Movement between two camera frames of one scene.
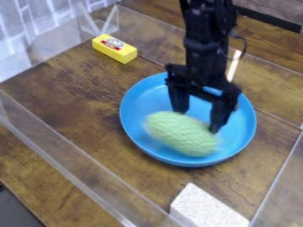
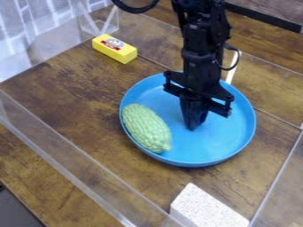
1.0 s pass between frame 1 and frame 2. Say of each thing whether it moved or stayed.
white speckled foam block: stayed
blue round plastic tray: stayed
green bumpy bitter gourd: moved
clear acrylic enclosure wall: stayed
